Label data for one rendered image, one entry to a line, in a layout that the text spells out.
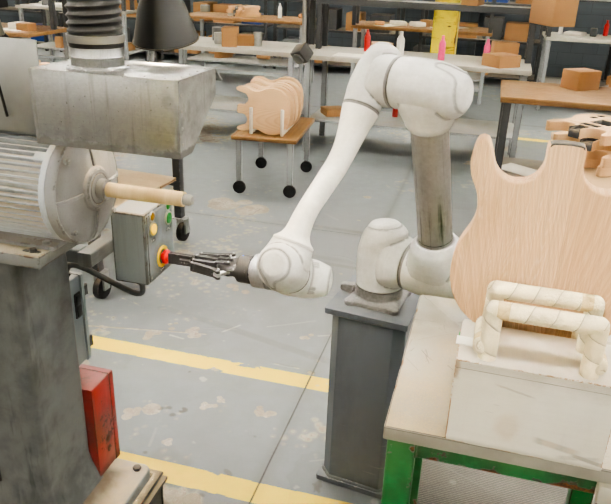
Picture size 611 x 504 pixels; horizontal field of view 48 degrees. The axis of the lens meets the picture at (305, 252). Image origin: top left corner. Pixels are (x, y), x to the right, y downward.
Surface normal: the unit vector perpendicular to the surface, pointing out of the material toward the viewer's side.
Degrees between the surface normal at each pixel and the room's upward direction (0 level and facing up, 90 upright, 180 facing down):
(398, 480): 90
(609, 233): 90
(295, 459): 0
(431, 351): 0
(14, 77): 90
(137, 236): 90
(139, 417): 0
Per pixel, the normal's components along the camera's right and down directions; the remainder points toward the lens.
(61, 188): 0.73, 0.19
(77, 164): 0.94, 0.07
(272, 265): -0.25, -0.01
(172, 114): -0.27, 0.38
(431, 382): 0.04, -0.92
